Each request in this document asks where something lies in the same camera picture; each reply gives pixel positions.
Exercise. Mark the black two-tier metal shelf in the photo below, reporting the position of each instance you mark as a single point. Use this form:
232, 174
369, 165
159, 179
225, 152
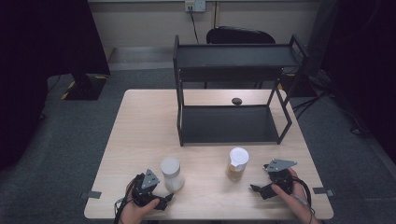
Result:
227, 124

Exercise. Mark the jar of white powder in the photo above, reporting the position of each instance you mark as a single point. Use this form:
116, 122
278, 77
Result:
172, 174

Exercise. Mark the person's right hand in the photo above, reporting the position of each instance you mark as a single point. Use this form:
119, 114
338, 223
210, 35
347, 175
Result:
295, 199

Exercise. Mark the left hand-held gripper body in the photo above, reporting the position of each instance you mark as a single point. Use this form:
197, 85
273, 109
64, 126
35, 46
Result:
146, 193

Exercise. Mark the black curtain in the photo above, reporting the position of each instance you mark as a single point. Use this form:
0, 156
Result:
37, 62
367, 62

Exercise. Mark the person's left hand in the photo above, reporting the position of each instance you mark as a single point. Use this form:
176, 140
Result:
134, 214

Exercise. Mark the small black round knob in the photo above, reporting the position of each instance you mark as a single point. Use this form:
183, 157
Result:
236, 101

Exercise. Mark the grey tape strip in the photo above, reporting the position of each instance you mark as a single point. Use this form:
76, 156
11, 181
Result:
91, 195
323, 191

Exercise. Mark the black chair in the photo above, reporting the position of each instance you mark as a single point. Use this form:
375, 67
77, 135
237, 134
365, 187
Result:
239, 35

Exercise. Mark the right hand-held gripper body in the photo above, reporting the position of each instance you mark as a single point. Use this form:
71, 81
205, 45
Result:
280, 179

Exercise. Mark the black stand base yellow tape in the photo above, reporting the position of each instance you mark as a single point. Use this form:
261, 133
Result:
84, 88

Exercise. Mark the white wall outlet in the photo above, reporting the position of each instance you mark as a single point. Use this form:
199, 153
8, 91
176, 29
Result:
195, 5

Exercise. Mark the jar of brown powder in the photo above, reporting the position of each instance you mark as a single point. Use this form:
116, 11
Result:
237, 165

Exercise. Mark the beige wall conduit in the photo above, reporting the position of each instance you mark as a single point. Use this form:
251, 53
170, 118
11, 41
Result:
215, 14

